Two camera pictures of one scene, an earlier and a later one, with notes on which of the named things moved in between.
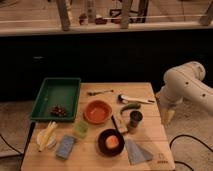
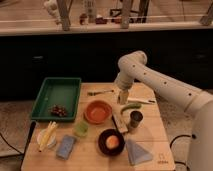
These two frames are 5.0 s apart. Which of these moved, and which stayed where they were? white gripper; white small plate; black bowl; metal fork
Moved: white gripper
Stayed: white small plate; metal fork; black bowl
